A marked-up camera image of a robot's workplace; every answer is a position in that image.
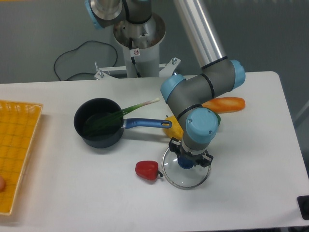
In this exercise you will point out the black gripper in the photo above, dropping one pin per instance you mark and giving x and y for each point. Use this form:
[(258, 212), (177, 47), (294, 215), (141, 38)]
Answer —
[(187, 155)]

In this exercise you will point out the glass pot lid blue knob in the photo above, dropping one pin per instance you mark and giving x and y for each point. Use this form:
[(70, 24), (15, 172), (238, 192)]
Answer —
[(180, 177)]

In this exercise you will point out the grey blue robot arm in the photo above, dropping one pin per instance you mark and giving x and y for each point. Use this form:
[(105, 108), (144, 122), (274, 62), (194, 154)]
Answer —
[(184, 96)]

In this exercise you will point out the yellow bell pepper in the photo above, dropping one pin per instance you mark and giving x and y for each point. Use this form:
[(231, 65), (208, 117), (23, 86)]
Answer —
[(175, 131)]

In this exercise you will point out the green bell pepper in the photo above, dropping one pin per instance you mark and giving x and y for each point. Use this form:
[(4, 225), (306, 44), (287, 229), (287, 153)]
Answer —
[(218, 118)]

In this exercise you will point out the red bell pepper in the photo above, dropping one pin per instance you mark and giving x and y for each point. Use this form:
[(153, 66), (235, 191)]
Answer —
[(148, 169)]

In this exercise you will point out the orange baguette bread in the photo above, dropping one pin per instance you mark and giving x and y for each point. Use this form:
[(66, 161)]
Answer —
[(225, 104)]

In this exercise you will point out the green spring onion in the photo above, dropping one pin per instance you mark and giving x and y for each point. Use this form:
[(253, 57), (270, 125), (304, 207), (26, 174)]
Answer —
[(96, 125)]

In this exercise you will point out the black object at table edge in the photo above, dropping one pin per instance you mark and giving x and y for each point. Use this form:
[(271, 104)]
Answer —
[(303, 203)]

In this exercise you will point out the yellow woven basket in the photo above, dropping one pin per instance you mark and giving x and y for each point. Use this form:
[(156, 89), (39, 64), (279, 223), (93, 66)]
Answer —
[(18, 123)]

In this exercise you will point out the dark pot with blue handle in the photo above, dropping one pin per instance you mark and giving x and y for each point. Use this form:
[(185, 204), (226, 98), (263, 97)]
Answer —
[(103, 105)]

